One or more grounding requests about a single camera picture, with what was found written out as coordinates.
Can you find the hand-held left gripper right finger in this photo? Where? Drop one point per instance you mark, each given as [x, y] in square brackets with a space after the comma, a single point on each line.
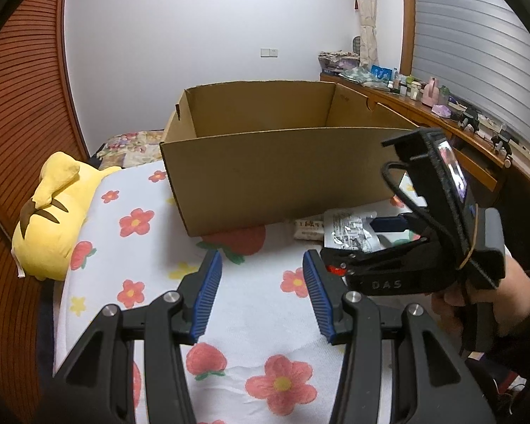
[318, 296]

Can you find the group of small bottles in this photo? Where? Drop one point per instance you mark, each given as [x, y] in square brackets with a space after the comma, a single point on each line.
[406, 86]

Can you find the flower strawberry printed blanket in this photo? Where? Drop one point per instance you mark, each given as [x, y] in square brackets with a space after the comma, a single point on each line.
[247, 362]

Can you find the wooden cabinet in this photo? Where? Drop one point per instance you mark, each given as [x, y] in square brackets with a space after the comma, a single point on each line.
[424, 115]

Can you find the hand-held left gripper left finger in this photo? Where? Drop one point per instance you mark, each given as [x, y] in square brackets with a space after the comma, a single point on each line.
[207, 291]

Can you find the floral pillow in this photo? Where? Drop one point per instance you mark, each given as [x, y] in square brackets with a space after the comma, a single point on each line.
[128, 148]

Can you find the stack of folded cloths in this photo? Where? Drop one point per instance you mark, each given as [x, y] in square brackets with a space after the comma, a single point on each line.
[338, 62]

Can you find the person's right forearm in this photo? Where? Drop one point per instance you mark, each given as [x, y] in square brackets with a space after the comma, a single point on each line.
[521, 313]

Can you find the small black gadget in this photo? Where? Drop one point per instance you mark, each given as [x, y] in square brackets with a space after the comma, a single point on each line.
[502, 143]
[469, 118]

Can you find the pink bottle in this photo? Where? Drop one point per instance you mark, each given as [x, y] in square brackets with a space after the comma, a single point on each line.
[432, 92]

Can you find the beige snack bar packet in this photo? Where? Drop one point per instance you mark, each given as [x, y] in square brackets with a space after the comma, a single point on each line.
[310, 228]

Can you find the green bottle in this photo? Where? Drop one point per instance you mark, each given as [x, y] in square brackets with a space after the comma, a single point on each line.
[444, 95]

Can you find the silver white printed snack packet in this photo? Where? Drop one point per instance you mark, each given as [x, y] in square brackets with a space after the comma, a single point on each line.
[351, 229]

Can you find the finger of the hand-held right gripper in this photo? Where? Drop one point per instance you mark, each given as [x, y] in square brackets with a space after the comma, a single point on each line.
[366, 258]
[391, 224]

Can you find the beige patterned curtain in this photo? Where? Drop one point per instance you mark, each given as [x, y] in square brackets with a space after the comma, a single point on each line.
[366, 17]

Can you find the yellow plush toy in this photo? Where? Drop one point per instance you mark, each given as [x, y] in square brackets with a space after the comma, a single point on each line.
[48, 225]

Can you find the person's right hand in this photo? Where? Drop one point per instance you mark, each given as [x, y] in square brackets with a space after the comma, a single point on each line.
[448, 313]

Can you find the brown cardboard box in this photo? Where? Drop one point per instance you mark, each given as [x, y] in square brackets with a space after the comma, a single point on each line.
[269, 176]

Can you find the grey window blind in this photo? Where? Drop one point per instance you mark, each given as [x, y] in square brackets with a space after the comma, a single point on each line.
[477, 44]

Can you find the purple faceted object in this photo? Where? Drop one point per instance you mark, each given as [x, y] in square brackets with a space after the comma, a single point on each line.
[441, 111]

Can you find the white wall switch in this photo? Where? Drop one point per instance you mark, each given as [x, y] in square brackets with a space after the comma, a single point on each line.
[270, 52]

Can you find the blue white box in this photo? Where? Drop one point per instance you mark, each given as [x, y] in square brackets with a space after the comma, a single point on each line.
[380, 72]

